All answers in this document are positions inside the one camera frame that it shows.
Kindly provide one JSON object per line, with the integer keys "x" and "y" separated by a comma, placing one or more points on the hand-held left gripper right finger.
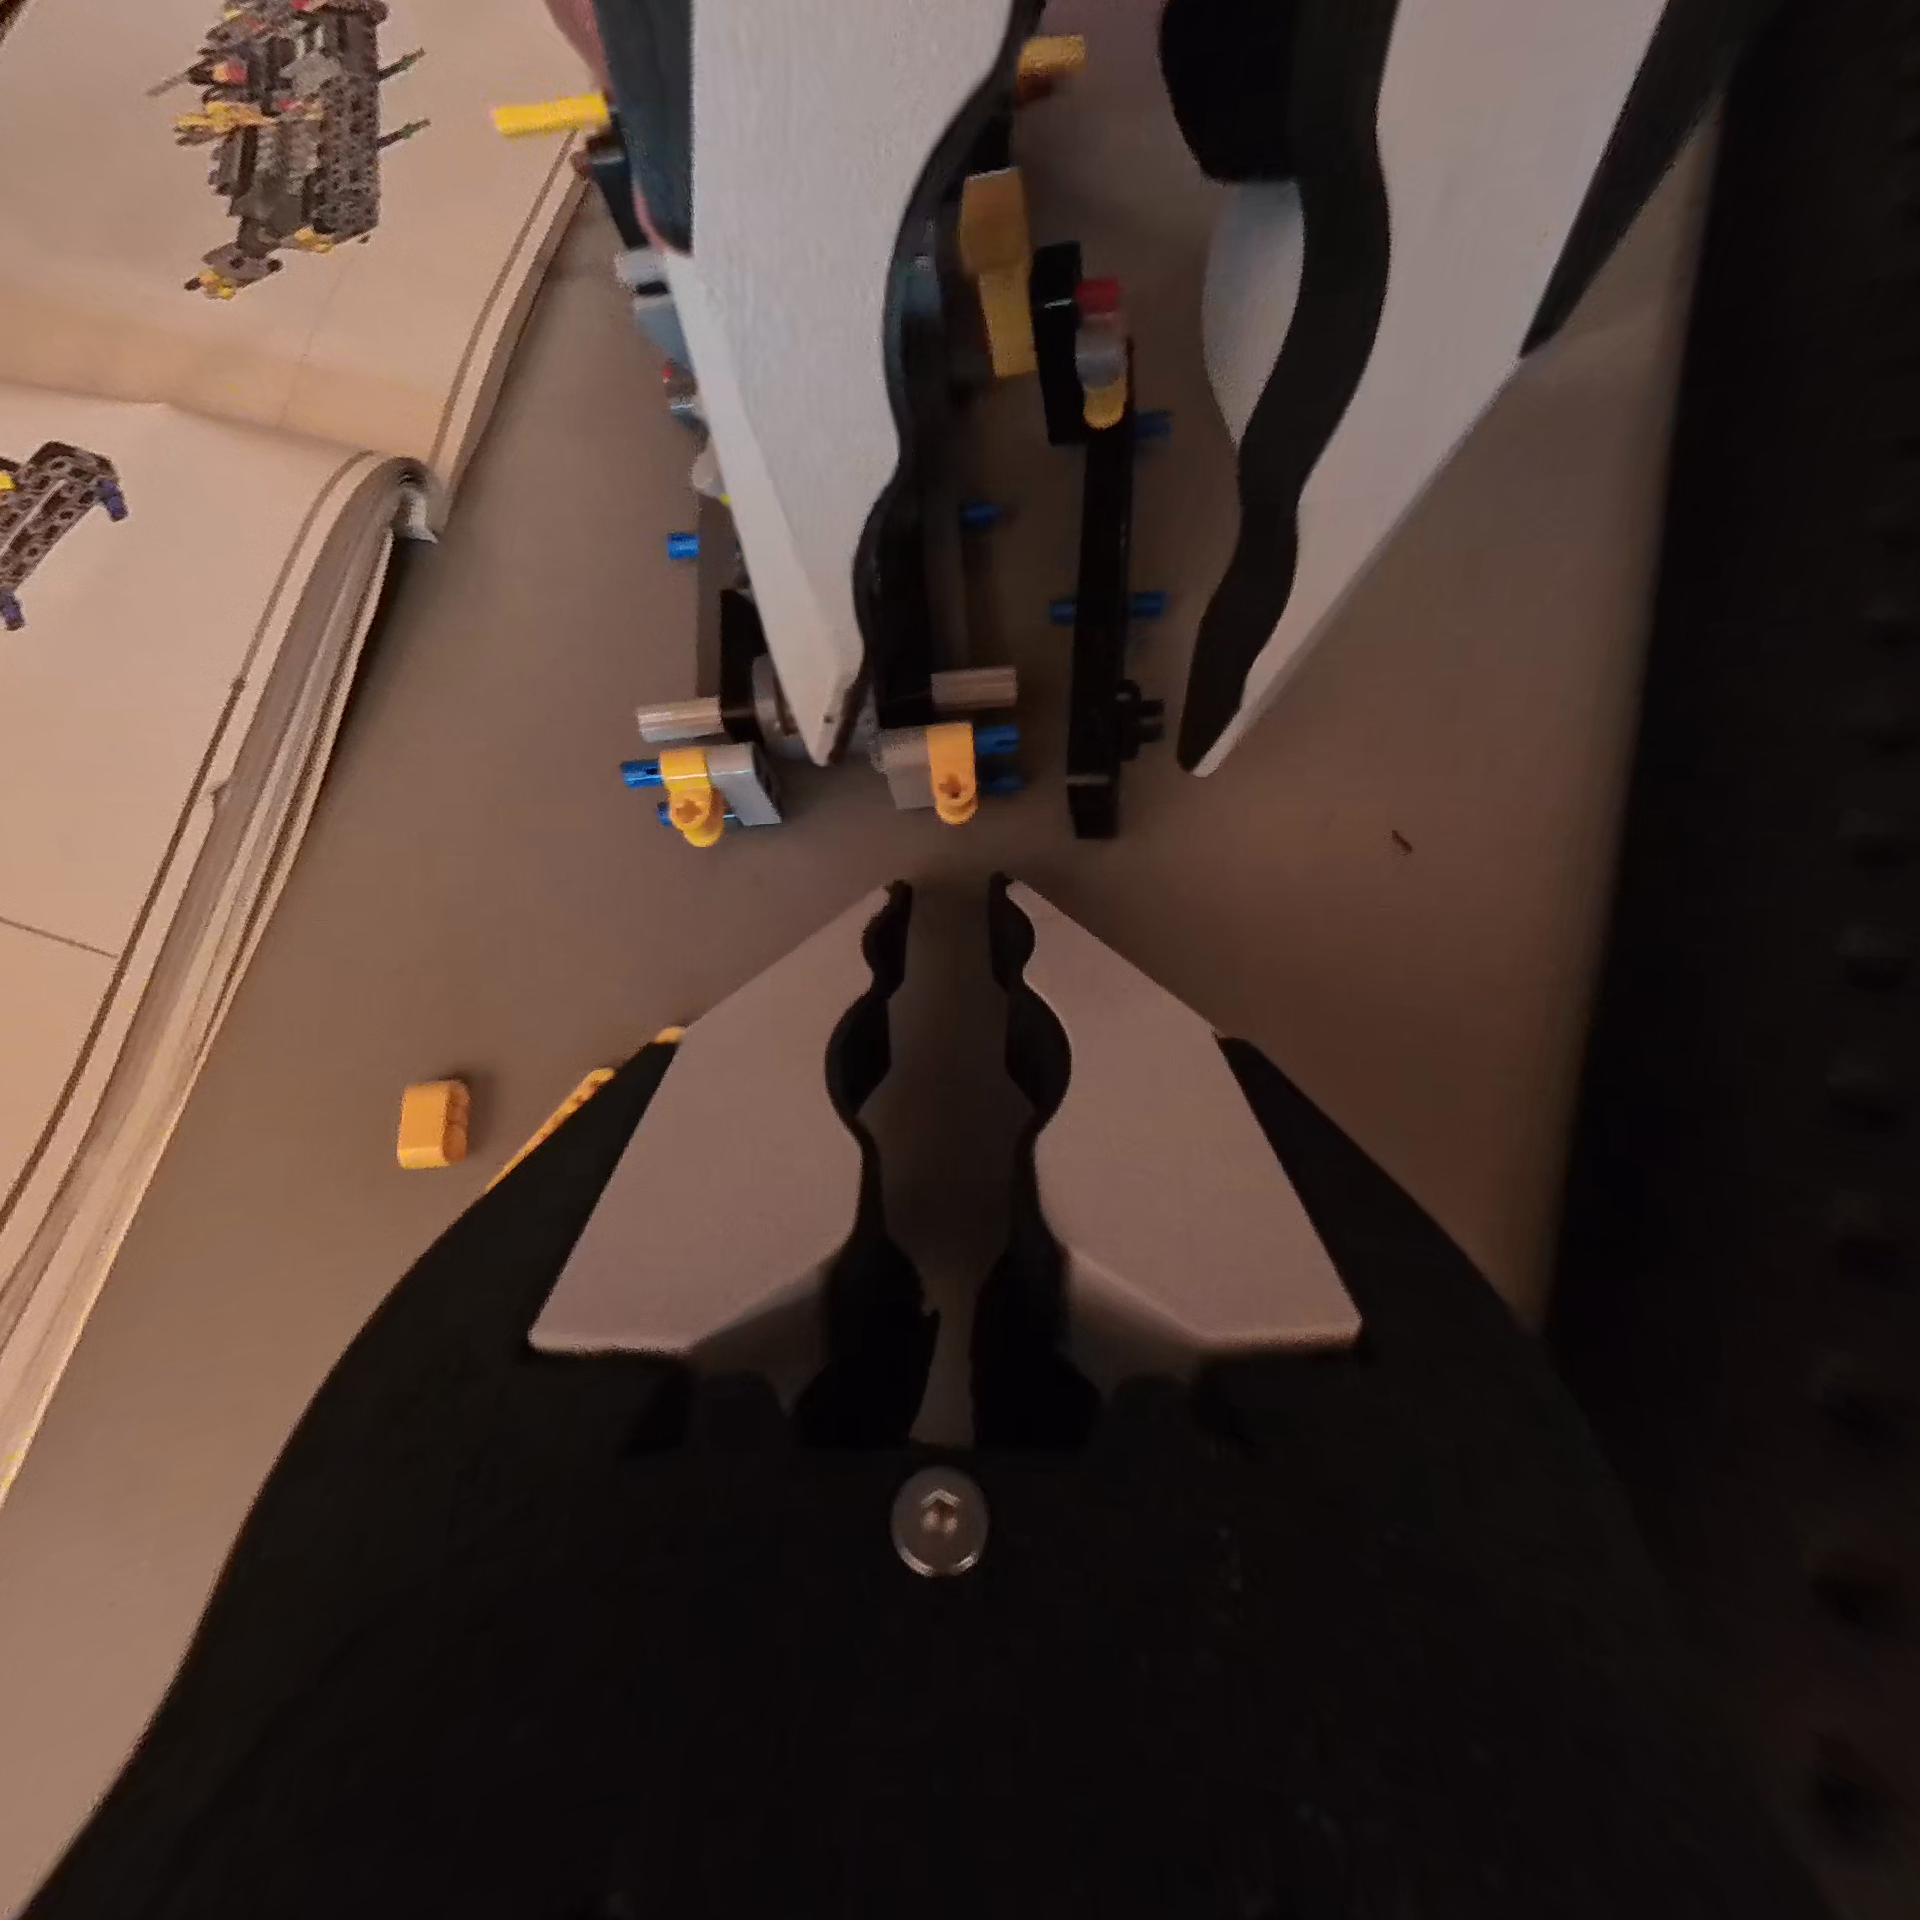
{"x": 1184, "y": 1202}

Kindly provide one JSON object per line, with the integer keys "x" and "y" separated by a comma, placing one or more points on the lego car chassis model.
{"x": 914, "y": 630}

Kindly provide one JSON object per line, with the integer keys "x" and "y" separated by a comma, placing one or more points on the yellow thin lego liftarm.
{"x": 569, "y": 1107}

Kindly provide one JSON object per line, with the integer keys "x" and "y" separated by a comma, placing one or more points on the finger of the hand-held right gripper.
{"x": 1441, "y": 301}
{"x": 795, "y": 301}

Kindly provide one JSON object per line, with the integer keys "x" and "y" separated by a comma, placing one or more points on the black lego frame subassembly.
{"x": 1101, "y": 630}

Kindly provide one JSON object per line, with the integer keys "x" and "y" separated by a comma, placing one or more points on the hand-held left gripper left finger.
{"x": 721, "y": 1202}

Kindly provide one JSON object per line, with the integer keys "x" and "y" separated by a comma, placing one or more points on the lego instruction booklet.
{"x": 149, "y": 750}

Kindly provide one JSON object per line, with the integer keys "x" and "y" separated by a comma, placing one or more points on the yellow lego block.
{"x": 433, "y": 1123}

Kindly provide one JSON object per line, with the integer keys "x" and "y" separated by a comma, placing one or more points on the black perforated panel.
{"x": 1769, "y": 901}

